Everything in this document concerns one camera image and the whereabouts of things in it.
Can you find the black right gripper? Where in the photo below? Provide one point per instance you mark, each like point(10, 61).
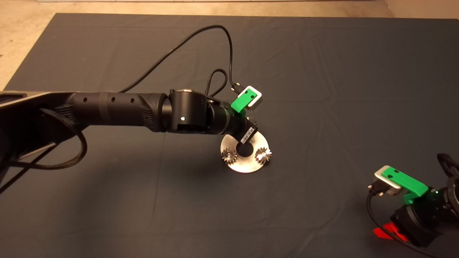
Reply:
point(423, 218)

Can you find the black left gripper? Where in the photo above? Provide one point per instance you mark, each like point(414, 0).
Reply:
point(235, 123)

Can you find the small steel planetary gear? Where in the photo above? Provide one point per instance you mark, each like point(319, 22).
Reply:
point(253, 121)
point(263, 156)
point(228, 156)

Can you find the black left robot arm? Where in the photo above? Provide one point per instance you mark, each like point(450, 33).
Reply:
point(107, 111)

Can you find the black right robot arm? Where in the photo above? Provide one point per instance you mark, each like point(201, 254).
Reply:
point(453, 200)

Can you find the round metal carrier plate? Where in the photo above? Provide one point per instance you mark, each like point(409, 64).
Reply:
point(247, 165)

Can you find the dark grey table cloth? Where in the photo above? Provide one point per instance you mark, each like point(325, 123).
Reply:
point(322, 71)

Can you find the green left camera mount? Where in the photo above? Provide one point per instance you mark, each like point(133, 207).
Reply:
point(242, 104)

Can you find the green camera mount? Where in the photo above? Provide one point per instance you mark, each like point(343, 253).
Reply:
point(242, 104)
point(408, 182)

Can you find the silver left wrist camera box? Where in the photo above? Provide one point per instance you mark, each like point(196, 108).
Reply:
point(258, 100)

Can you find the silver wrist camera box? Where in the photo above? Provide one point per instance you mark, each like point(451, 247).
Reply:
point(380, 177)
point(258, 100)

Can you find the green right camera mount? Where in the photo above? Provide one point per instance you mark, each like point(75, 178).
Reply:
point(408, 182)

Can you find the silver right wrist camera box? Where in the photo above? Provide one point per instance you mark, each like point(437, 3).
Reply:
point(380, 177)

